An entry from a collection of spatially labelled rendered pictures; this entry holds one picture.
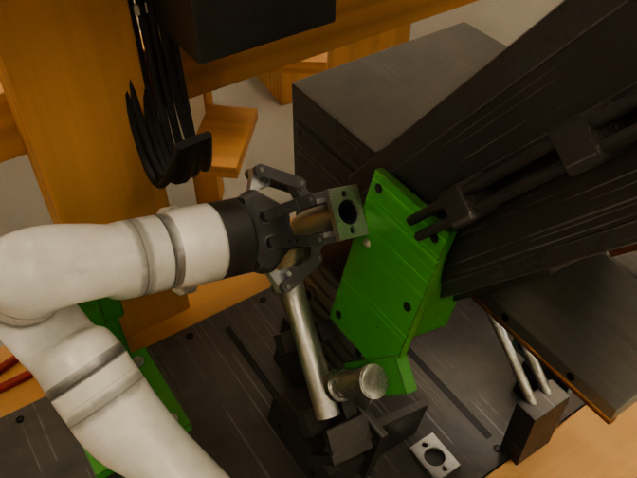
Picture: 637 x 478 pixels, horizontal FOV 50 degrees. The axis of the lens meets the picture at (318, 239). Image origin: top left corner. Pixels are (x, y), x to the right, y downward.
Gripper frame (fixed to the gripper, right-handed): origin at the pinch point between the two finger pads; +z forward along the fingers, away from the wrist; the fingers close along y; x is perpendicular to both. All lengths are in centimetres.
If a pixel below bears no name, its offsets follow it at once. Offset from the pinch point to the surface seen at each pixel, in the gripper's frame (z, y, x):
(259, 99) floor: 121, 64, 203
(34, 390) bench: -24, -14, 45
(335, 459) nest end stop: -1.2, -27.4, 7.7
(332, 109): 8.7, 12.9, 6.5
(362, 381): -0.6, -17.9, -0.3
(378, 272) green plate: 2.9, -6.9, -2.7
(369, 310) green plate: 2.9, -11.0, 0.4
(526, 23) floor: 269, 82, 165
